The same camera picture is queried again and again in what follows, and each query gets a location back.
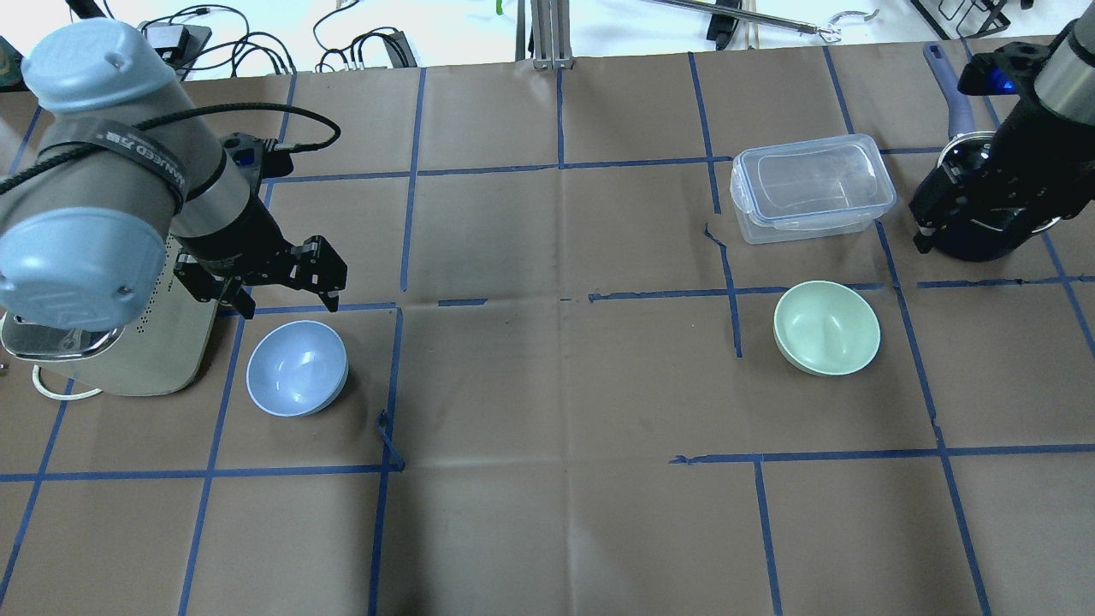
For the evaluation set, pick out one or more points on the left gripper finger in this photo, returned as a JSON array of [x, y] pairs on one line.
[[233, 294], [325, 272]]

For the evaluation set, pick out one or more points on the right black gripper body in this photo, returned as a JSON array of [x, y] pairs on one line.
[[1012, 142]]

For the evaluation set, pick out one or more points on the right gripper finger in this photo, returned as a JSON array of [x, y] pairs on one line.
[[924, 240]]

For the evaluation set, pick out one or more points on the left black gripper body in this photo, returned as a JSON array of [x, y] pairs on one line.
[[242, 233]]

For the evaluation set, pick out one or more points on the blue bowl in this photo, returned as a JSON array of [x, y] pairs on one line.
[[297, 369]]

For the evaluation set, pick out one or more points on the green bowl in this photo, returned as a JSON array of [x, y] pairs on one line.
[[826, 329]]

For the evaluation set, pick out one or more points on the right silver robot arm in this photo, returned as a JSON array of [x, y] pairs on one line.
[[1065, 86]]

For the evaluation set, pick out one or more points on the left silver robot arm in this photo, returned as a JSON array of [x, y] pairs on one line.
[[129, 162]]

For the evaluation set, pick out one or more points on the blue saucepan with lid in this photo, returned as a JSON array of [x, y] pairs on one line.
[[980, 238]]

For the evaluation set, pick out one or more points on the white chrome toaster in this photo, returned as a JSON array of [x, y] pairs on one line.
[[158, 353]]

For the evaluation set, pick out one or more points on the clear plastic food container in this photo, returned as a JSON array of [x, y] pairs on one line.
[[810, 189]]

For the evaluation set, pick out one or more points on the black power adapter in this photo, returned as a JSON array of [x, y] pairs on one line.
[[178, 45]]

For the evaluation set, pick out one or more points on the metal reacher grabber tool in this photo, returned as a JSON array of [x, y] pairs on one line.
[[830, 32]]

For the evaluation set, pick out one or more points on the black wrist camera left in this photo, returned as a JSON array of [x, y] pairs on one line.
[[259, 159]]

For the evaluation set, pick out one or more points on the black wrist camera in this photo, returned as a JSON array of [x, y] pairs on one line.
[[1009, 70], [259, 159]]

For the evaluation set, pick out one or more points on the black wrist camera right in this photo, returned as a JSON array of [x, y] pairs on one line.
[[1009, 70]]

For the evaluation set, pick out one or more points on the black wire rack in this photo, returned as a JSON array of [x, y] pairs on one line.
[[963, 19]]

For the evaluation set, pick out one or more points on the aluminium frame post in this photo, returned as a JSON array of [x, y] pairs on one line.
[[543, 34]]

